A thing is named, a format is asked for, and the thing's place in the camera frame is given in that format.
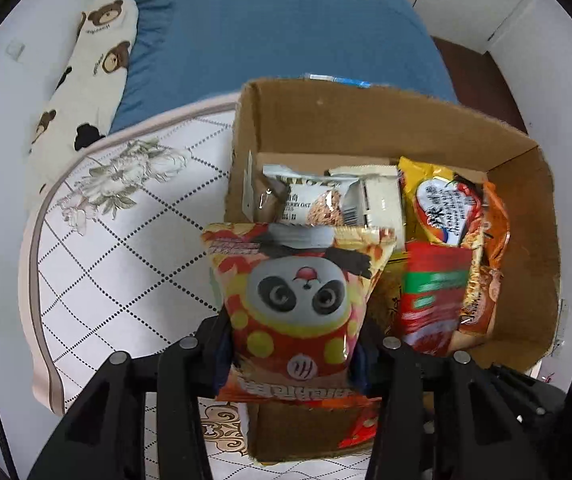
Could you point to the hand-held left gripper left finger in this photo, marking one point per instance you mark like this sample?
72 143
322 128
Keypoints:
205 355

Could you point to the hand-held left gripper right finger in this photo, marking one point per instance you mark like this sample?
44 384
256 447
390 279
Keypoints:
396 375

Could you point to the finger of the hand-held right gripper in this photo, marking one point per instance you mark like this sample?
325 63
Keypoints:
536 390

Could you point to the red milk packet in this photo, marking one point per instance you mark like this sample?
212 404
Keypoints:
431 300

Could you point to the yellow pastry packet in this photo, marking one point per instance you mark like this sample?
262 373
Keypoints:
391 290

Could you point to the large panda snack bag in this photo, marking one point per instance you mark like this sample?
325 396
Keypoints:
301 310

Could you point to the orange snack packet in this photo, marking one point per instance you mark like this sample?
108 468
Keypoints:
497 230

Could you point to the yellow red noodle packet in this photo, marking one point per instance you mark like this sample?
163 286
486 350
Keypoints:
441 205

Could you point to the white snack packet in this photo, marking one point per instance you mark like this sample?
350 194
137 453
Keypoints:
381 195

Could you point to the silver oat bar packet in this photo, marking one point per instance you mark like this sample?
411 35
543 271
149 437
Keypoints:
311 200

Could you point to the cardboard box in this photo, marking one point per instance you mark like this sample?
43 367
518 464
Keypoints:
366 120

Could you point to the white quilted diamond blanket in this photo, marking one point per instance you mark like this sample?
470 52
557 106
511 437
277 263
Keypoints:
130 240

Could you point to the bear print pillow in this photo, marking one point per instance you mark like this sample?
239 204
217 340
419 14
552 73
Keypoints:
95 80

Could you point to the blue bed sheet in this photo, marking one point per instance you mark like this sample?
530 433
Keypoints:
291 30

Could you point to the white wall switch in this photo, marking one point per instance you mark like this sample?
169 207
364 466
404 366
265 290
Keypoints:
15 49

